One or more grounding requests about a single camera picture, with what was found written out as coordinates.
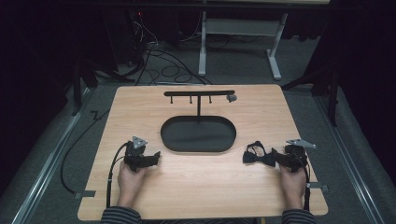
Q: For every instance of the black tripod stand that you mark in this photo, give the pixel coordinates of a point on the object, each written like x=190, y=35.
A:
x=81, y=77
x=330, y=84

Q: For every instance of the grey tape strip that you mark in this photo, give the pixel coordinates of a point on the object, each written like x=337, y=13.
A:
x=84, y=194
x=318, y=186

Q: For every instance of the black hook rack with tray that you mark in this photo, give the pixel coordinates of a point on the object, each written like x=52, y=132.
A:
x=198, y=133

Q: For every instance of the black bow tie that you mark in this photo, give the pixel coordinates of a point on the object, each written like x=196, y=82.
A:
x=258, y=157

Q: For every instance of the person's right hand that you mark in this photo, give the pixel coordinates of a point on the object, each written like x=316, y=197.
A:
x=292, y=186

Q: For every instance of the white metal desk frame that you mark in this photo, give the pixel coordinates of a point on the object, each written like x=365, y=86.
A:
x=239, y=27

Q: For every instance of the small grey clip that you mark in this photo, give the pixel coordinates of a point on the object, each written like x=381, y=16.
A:
x=231, y=98

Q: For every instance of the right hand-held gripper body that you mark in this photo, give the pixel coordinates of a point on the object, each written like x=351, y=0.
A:
x=295, y=155

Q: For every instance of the person's left hand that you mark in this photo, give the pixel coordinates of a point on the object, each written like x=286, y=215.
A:
x=130, y=183

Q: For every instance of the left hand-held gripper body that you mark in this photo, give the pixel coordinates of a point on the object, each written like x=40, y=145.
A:
x=134, y=155

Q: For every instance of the grey metal floor rail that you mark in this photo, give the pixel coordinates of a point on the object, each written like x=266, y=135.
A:
x=46, y=168
x=348, y=155

